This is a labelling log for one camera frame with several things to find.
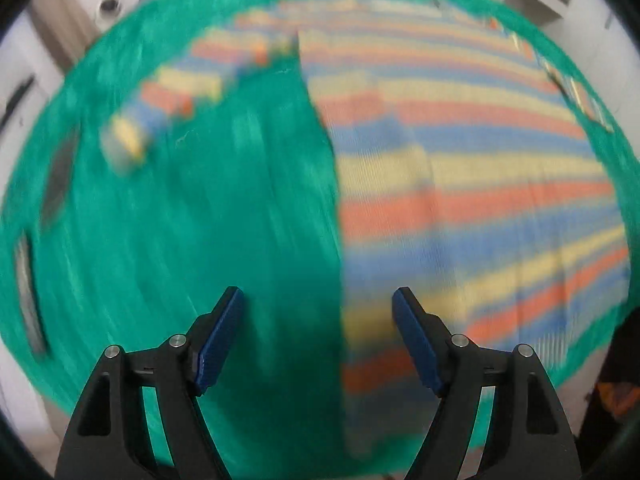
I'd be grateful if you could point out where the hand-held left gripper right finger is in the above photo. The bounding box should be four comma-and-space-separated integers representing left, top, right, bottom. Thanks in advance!
391, 286, 583, 480

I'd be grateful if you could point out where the white wardrobe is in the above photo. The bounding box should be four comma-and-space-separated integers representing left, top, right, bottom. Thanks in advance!
0, 0, 146, 161

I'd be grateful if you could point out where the green plush blanket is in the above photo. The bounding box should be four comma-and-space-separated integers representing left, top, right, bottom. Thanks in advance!
0, 0, 640, 479

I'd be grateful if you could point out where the round white wall fixture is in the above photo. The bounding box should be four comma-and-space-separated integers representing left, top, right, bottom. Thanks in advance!
95, 0, 124, 24

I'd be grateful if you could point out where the dark cloth with orange patch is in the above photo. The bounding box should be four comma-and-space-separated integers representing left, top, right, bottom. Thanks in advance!
575, 305, 640, 463

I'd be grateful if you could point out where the striped knit sweater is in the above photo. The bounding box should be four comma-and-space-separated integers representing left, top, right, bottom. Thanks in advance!
100, 0, 632, 461

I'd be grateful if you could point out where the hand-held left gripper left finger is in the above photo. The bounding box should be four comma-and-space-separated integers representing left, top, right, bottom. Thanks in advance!
54, 286, 246, 480

